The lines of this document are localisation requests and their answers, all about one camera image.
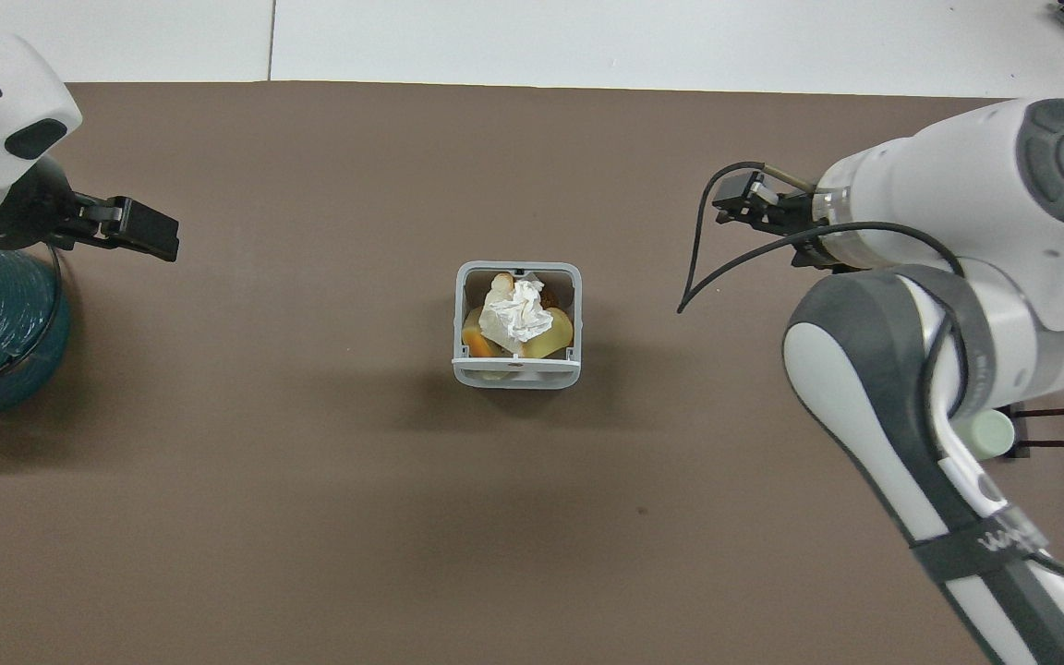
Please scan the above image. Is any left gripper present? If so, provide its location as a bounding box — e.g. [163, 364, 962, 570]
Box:
[0, 155, 97, 254]

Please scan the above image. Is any crumpled white tissue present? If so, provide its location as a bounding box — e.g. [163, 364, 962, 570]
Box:
[481, 280, 548, 345]

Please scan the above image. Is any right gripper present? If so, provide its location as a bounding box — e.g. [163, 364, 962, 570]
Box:
[769, 189, 845, 272]

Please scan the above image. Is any black stand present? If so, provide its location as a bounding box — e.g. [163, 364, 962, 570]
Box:
[1001, 404, 1064, 460]

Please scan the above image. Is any light green cup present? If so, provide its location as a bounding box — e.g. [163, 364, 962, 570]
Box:
[961, 408, 1016, 461]

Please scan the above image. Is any grey trash bin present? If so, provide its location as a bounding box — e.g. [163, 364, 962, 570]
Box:
[452, 261, 583, 390]

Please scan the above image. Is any yellow food piece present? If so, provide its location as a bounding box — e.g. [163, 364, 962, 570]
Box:
[521, 308, 576, 360]

